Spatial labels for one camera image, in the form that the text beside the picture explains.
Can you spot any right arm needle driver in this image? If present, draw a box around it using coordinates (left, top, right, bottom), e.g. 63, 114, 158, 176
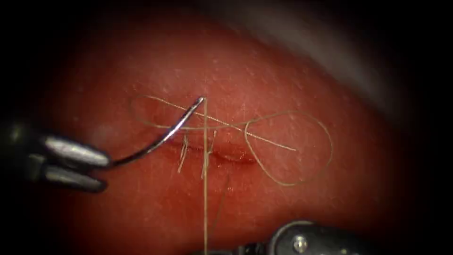
265, 220, 392, 255

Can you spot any left arm needle driver jaw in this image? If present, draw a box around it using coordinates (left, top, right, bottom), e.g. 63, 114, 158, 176
44, 136, 111, 168
42, 164, 108, 194

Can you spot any right arm needle driver jaw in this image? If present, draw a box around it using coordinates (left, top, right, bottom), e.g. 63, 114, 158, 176
191, 242, 267, 255

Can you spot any left arm needle driver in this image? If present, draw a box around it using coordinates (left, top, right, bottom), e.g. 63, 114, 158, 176
0, 119, 49, 185

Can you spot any blue thread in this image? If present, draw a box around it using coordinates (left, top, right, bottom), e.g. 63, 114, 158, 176
130, 94, 334, 255

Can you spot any curved steel needle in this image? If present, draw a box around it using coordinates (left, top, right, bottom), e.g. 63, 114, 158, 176
108, 96, 207, 169

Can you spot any tissue pad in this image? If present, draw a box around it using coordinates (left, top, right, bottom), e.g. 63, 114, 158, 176
34, 8, 422, 255

